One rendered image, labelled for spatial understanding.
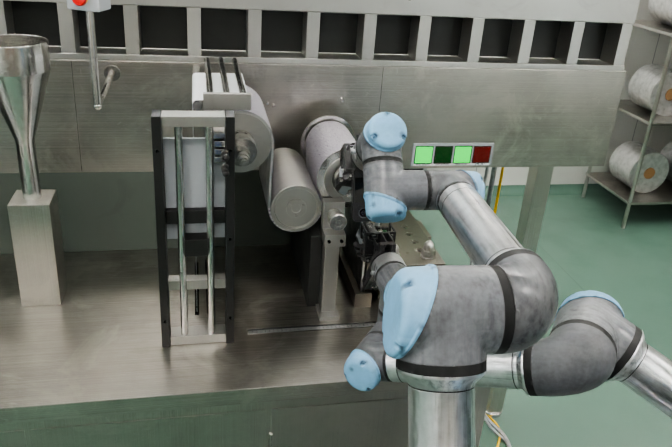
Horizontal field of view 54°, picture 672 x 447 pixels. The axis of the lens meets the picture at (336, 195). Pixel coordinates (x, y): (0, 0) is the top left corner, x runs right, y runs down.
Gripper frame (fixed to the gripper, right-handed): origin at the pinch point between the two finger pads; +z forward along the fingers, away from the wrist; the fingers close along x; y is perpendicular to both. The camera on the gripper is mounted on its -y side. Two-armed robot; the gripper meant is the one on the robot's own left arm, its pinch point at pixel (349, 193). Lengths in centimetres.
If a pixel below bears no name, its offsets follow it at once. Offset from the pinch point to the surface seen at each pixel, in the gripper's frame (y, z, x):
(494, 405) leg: -56, 116, -79
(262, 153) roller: 9.3, -1.5, 19.6
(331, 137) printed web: 16.4, 7.1, 1.6
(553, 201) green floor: 69, 273, -213
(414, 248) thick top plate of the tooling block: -9.6, 19.5, -20.8
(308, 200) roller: 0.1, 5.8, 8.6
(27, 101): 20, -4, 69
